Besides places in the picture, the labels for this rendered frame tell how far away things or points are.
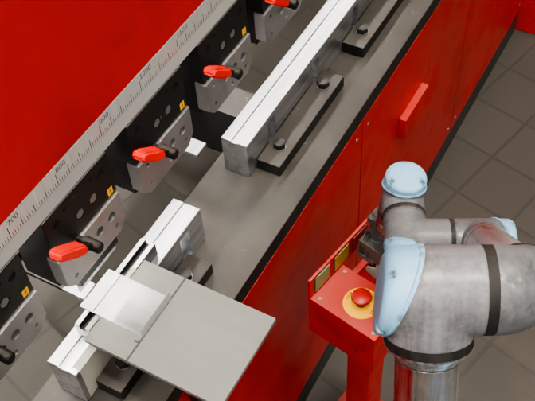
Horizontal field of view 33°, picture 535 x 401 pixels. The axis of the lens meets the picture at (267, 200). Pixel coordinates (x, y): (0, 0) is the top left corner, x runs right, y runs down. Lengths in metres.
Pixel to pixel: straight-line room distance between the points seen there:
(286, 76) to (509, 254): 0.89
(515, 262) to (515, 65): 2.33
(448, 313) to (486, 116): 2.14
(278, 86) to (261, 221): 0.30
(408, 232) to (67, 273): 0.57
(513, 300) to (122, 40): 0.61
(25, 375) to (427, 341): 1.74
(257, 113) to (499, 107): 1.56
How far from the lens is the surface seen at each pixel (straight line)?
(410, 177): 1.56
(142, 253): 1.59
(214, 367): 1.45
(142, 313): 1.51
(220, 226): 1.76
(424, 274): 1.11
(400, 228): 1.52
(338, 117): 1.94
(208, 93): 1.51
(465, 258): 1.13
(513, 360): 2.64
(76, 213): 1.29
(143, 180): 1.41
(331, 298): 1.77
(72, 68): 1.17
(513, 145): 3.14
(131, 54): 1.28
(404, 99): 2.29
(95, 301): 1.55
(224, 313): 1.50
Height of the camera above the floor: 2.26
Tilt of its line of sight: 51 degrees down
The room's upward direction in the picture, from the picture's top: 5 degrees counter-clockwise
